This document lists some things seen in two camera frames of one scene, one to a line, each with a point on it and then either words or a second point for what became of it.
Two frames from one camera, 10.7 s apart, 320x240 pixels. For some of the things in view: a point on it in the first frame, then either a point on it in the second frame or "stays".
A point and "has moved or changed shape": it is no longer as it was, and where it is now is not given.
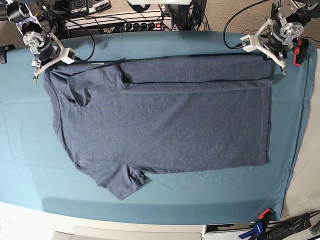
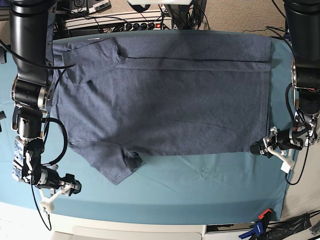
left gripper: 43,57 to 47,178
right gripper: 275,49 to 292,139
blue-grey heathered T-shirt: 125,118 has moved or changed shape
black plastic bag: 281,230 stays
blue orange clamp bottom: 259,226 stays
